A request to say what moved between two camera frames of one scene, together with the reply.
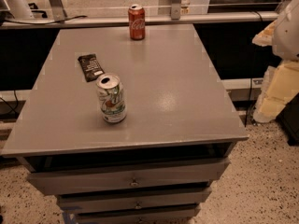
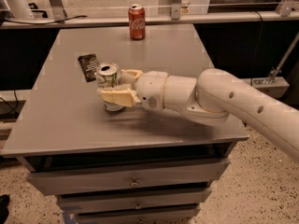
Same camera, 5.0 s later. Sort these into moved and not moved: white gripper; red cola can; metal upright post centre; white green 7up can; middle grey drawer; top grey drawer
Moved: white gripper; white green 7up can
Not moved: red cola can; top grey drawer; middle grey drawer; metal upright post centre
